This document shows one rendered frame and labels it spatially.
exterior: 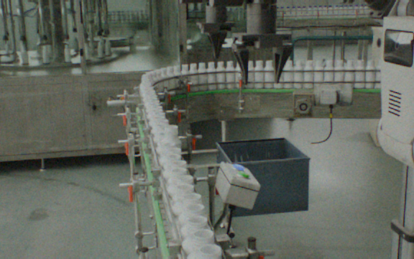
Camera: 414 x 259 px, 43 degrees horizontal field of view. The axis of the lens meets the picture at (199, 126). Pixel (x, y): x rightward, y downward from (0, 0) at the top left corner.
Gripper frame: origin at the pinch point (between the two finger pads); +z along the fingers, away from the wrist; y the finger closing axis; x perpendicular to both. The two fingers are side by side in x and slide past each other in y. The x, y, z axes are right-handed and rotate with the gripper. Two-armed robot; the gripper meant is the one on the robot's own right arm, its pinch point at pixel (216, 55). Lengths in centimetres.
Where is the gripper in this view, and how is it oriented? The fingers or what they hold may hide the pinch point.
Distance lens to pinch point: 150.0
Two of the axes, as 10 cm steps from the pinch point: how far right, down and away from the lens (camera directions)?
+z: 0.1, 9.7, 2.4
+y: -9.9, 0.5, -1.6
